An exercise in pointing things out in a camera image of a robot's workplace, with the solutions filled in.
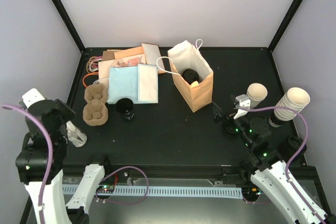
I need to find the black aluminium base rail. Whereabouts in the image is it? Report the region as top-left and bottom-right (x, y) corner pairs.
(62, 161), (316, 183)

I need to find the bundle of bag handles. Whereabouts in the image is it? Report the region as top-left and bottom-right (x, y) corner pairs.
(82, 56), (102, 88)

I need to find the brown white flat paper bag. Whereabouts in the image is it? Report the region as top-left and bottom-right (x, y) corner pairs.
(141, 43), (165, 74)

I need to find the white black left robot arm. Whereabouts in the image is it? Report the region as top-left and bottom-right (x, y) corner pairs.
(15, 95), (113, 223)

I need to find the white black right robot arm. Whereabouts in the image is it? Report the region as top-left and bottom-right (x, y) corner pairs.
(212, 94), (335, 223)

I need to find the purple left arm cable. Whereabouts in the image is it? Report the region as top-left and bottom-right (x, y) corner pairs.
(1, 103), (150, 224)

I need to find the light blue cable duct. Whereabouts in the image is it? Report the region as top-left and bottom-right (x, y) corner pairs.
(62, 183), (244, 200)

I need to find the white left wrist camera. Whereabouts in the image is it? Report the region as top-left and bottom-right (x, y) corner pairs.
(18, 88), (46, 110)

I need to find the stack of black lids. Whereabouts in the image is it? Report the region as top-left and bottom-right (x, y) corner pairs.
(278, 136), (303, 162)
(224, 126), (239, 137)

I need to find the tall white cup stack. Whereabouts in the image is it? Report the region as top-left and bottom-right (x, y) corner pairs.
(269, 87), (311, 127)

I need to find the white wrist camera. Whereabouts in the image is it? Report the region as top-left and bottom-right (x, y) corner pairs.
(18, 88), (46, 110)
(234, 94), (250, 120)

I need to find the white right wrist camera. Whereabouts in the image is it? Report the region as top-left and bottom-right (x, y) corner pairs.
(234, 94), (250, 120)

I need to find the brown paper takeout bag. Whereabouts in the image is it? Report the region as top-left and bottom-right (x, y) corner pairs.
(163, 39), (214, 112)

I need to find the short white cup stack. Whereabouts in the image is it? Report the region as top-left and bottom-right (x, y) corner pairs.
(246, 83), (268, 108)

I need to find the remaining black paper cup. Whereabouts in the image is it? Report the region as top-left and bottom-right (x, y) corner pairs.
(115, 98), (134, 122)

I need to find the single white paper cup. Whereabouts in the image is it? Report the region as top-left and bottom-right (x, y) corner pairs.
(191, 81), (199, 88)

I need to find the black enclosure frame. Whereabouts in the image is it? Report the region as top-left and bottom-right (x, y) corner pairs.
(18, 0), (336, 224)

